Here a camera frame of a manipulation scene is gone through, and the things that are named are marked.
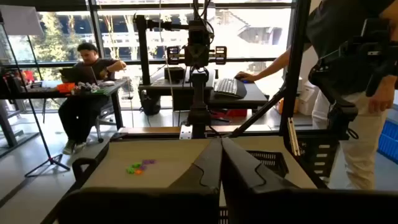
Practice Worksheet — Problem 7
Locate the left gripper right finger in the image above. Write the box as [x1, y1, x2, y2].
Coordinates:
[221, 138, 398, 224]

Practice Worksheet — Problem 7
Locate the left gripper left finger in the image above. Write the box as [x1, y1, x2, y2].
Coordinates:
[57, 138, 223, 224]

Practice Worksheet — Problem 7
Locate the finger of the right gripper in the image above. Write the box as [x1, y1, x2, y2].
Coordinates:
[185, 43, 198, 68]
[197, 43, 210, 68]

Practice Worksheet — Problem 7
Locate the small black box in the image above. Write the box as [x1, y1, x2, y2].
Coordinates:
[164, 66, 185, 83]

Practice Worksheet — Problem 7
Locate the office desk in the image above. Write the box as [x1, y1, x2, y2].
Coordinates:
[0, 79, 128, 131]
[207, 81, 270, 110]
[138, 77, 215, 111]

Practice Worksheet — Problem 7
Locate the white keyboard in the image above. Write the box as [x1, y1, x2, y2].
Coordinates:
[213, 77, 239, 96]

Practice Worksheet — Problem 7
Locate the black bag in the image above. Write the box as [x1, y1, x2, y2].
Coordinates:
[139, 89, 162, 116]

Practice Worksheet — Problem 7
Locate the grey table mat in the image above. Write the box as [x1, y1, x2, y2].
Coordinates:
[81, 138, 317, 190]

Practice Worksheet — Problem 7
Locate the white mounting plate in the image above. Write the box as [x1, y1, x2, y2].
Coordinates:
[179, 125, 193, 140]

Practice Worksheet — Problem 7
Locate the red toolbox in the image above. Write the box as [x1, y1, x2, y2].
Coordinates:
[217, 108, 249, 118]

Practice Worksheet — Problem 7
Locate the silver aluminium bar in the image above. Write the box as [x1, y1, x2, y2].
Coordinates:
[287, 117, 302, 156]

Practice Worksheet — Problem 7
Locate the person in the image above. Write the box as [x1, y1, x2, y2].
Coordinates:
[58, 42, 127, 156]
[234, 0, 398, 191]

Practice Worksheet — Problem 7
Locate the office chair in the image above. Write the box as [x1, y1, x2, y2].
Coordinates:
[93, 104, 121, 144]

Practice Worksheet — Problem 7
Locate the black laptop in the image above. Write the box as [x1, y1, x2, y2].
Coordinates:
[58, 65, 98, 85]

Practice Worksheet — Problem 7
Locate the orange box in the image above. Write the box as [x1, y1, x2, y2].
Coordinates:
[57, 82, 76, 94]

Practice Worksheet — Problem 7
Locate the blue plastic crate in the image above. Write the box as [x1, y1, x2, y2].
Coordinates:
[377, 119, 398, 165]

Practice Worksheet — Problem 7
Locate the black tripod stand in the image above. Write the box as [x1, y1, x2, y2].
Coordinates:
[0, 18, 72, 179]

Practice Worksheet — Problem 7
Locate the white reflector panel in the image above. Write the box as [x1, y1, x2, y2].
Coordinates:
[0, 4, 44, 36]

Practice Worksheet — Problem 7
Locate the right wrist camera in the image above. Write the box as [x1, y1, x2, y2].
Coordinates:
[187, 19, 211, 45]

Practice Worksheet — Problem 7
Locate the black stand post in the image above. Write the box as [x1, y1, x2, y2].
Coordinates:
[134, 14, 190, 85]

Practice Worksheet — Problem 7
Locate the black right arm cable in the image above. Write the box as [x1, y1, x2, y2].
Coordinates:
[190, 0, 216, 44]

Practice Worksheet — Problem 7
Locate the black frame bracket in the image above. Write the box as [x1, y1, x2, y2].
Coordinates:
[72, 141, 109, 187]

